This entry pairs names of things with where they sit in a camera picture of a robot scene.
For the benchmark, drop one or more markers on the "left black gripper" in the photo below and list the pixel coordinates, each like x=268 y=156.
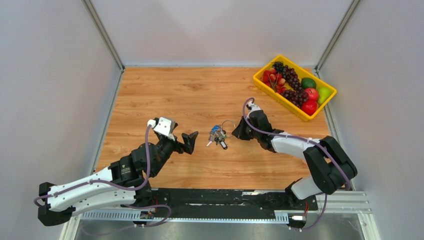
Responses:
x=189 y=140

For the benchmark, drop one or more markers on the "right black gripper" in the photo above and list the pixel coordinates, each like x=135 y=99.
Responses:
x=238 y=132

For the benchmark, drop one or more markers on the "aluminium rail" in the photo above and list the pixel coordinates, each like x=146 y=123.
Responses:
x=341 y=202

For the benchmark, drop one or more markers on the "green pear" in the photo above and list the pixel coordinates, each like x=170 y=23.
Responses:
x=324 y=93

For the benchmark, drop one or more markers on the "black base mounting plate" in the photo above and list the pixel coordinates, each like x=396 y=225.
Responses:
x=223 y=203

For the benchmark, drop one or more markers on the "red strawberries cluster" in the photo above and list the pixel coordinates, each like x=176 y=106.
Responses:
x=273 y=79

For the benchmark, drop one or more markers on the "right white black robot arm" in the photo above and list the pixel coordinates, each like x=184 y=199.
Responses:
x=329 y=165

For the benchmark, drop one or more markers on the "metal keyring with keys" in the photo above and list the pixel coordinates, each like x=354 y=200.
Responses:
x=219 y=137

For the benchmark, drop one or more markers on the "green lime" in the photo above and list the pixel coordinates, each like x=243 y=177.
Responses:
x=308 y=82

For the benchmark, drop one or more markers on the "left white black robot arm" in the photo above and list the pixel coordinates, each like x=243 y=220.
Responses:
x=123 y=183

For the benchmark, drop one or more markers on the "red apple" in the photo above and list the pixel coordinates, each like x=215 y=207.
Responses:
x=313 y=94

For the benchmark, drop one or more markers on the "yellow plastic bin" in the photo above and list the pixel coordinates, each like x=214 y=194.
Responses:
x=301 y=74

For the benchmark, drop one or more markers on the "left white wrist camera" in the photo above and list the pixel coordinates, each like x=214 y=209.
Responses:
x=163 y=127

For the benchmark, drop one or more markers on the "red round fruit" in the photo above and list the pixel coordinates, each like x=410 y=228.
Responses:
x=309 y=107

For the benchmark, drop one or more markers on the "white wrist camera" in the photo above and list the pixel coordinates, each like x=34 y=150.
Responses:
x=251 y=107
x=163 y=127

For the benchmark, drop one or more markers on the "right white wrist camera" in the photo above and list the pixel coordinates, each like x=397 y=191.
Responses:
x=251 y=107

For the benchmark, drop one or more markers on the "dark grape bunch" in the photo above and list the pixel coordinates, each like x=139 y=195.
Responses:
x=294 y=92

